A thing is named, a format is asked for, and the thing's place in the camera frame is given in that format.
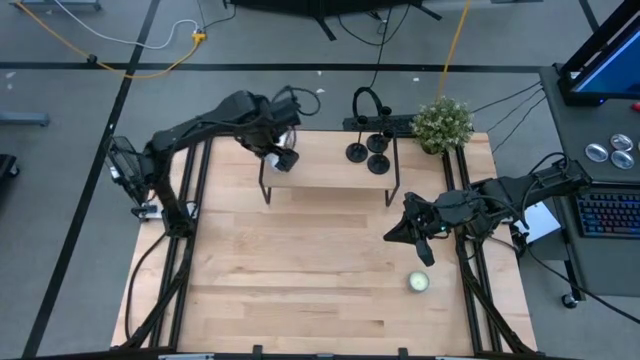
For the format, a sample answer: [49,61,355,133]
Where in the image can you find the green potted plant white flowers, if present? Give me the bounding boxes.
[409,95,475,156]

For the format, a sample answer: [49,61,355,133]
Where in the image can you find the grey floor bar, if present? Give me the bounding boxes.
[0,111,52,128]

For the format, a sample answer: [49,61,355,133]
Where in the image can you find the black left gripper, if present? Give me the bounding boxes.
[245,97,303,174]

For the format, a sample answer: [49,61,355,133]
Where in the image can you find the white paper sheet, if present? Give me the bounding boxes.
[513,202,562,245]

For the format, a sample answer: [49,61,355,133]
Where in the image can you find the yellow floor extension cable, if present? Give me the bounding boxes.
[13,0,208,81]

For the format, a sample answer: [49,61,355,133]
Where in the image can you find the wooden shelf black metal frame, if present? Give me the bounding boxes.
[257,128,402,208]

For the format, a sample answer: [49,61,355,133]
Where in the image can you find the black looped floor cable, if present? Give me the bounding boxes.
[351,29,394,119]

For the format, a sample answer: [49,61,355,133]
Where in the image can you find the computer monitor blue screen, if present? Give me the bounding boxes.
[556,0,640,107]

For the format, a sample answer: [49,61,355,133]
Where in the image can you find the black backdrop panel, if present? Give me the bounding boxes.
[227,0,445,42]

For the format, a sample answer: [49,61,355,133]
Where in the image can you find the black metal table frame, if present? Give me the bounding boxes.
[112,112,544,360]

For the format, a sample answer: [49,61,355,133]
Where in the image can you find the black backlit keyboard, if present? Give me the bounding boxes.
[574,191,640,240]

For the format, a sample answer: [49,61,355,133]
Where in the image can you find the grey equipment cart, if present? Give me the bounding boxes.
[538,63,640,297]

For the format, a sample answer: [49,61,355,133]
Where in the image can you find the hanging yellow cable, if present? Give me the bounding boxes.
[433,0,474,101]

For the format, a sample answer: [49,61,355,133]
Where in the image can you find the black cable to cart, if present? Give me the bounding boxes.
[519,234,640,326]

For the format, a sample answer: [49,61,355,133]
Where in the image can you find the black power strip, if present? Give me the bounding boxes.
[342,114,417,134]

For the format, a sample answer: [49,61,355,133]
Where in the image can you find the black candlestick holder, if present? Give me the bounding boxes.
[365,104,393,155]
[366,127,396,176]
[345,115,370,164]

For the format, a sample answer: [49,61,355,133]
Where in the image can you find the white floor cable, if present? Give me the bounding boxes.
[52,0,202,51]

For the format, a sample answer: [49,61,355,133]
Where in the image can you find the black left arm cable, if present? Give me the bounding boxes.
[271,84,322,118]

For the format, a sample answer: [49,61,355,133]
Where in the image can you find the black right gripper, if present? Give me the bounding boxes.
[383,191,474,267]

